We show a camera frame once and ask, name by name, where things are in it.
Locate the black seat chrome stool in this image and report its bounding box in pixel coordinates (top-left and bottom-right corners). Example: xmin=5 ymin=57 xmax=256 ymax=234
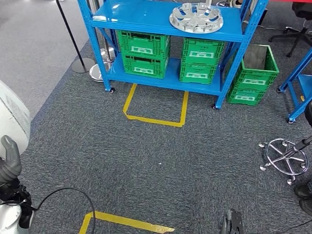
xmin=258 ymin=100 xmax=312 ymax=186

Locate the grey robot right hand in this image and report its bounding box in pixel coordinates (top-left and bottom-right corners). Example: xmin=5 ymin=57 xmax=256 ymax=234
xmin=0 ymin=135 xmax=23 ymax=189

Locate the white curved plastic part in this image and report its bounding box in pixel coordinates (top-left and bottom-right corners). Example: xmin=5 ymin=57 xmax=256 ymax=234
xmin=0 ymin=80 xmax=31 ymax=160

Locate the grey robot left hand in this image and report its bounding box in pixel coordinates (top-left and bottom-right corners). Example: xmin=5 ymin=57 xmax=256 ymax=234
xmin=219 ymin=208 xmax=245 ymax=234

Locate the black stanchion pole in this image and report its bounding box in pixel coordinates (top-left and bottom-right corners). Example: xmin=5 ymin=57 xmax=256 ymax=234
xmin=55 ymin=0 xmax=96 ymax=74

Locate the grey plastic wheel cover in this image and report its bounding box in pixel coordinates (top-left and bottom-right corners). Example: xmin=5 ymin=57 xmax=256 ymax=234
xmin=168 ymin=2 xmax=224 ymax=34

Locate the black office chair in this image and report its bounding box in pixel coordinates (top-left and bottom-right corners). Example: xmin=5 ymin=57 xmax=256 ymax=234
xmin=268 ymin=1 xmax=312 ymax=58

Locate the blue metal shelf rack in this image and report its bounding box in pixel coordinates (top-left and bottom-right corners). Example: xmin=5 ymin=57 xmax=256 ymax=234
xmin=276 ymin=48 xmax=312 ymax=124
xmin=77 ymin=0 xmax=269 ymax=110

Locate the chrome stanchion post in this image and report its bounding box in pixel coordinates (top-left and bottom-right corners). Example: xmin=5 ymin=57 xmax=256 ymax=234
xmin=85 ymin=0 xmax=116 ymax=83

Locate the yellow floor tape square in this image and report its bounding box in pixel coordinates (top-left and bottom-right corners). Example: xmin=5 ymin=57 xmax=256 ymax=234
xmin=122 ymin=83 xmax=190 ymax=128

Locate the black cable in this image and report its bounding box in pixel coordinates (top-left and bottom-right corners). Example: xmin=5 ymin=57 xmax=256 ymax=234
xmin=32 ymin=188 xmax=96 ymax=234

